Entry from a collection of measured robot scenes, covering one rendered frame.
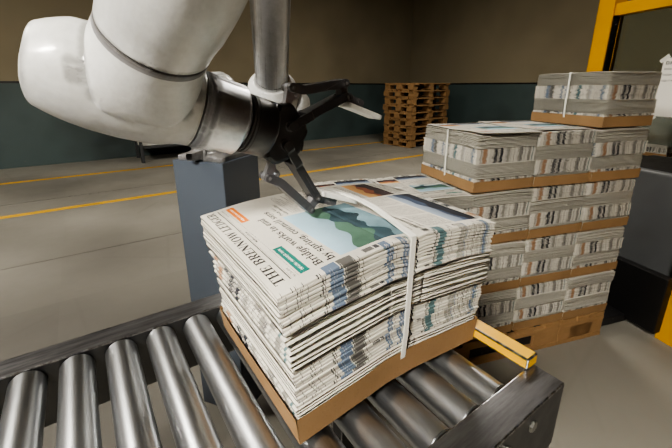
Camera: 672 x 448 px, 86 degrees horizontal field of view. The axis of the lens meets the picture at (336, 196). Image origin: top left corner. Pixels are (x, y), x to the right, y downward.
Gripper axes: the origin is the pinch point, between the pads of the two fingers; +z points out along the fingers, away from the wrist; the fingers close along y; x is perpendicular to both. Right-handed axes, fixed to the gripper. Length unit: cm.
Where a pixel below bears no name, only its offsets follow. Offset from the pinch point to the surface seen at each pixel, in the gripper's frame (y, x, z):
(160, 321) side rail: 40.1, -22.4, -17.6
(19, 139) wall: 108, -705, -87
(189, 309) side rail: 38.4, -23.4, -12.3
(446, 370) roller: 29.7, 15.9, 17.1
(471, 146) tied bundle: -16, -38, 84
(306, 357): 24.4, 14.5, -11.4
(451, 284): 15.1, 14.8, 12.6
